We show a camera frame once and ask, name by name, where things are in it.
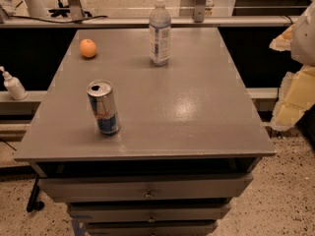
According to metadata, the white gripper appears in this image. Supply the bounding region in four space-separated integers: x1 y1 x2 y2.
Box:
269 1 315 132

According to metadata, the Red Bull can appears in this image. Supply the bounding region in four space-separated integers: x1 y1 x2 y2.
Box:
87 80 119 135

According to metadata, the grey drawer cabinet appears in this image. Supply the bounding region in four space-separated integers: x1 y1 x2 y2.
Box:
13 28 278 236

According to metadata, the clear plastic water bottle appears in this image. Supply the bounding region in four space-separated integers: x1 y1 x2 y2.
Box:
149 0 171 66

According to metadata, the top grey drawer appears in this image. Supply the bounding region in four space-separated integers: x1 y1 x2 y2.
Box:
38 173 253 203

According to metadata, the grey drawer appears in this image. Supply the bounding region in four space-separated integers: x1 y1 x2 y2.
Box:
38 173 253 203
87 221 218 236
69 204 230 223

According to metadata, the orange fruit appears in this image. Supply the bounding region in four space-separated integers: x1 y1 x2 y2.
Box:
79 39 96 58

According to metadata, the bottom grey drawer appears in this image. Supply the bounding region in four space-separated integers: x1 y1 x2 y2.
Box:
87 221 218 236

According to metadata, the middle grey drawer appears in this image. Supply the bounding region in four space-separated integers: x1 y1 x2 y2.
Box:
69 204 230 223

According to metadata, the white pump dispenser bottle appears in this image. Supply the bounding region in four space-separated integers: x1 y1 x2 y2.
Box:
0 66 28 100

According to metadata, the black caster wheel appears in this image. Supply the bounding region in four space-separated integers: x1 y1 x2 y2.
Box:
27 178 44 212

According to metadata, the grey metal rail frame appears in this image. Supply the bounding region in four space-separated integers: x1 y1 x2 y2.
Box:
1 0 314 29

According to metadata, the black cable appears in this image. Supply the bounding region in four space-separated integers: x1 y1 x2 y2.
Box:
9 14 109 25

